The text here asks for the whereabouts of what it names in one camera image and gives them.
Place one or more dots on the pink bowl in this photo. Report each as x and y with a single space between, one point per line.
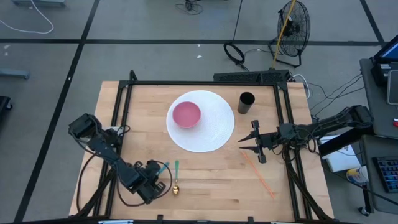
186 115

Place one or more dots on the red small object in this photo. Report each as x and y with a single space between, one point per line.
395 123

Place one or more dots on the black cylindrical cup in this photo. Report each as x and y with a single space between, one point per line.
245 107

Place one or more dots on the white round woven placemat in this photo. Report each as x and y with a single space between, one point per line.
211 133

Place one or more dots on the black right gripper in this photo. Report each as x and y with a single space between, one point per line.
269 140

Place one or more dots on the black caster wheel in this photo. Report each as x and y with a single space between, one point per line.
363 211

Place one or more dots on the orange drinking straw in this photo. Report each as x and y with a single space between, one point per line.
258 174

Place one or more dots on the white wipes canister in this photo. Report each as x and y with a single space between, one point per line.
357 175

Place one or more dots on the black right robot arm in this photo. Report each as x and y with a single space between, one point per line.
329 124

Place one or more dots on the black perforated box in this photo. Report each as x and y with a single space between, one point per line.
248 76

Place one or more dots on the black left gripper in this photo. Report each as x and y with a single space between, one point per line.
149 183

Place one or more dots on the white box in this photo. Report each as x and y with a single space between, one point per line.
342 158

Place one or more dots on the silver label plate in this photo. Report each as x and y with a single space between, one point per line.
115 222

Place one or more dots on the black keyboard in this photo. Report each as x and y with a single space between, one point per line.
387 172

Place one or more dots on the black desk device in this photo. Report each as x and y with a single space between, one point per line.
377 76

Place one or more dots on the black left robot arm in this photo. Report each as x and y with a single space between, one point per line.
109 152

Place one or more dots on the grey floor bar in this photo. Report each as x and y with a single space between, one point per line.
14 74

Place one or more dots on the black metal table frame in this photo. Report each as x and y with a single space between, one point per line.
202 83

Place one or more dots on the grey tablet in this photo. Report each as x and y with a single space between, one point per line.
393 87

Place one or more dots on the black floor fan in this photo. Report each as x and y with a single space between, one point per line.
292 30

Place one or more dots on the grey cart base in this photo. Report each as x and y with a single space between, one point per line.
37 2

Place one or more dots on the black support beam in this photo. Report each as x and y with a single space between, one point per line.
345 141

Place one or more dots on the black floor object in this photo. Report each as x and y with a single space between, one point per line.
4 104

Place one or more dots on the grey desk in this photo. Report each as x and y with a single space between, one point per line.
385 121

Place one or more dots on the laptop with blue screen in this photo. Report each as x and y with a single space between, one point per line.
390 51

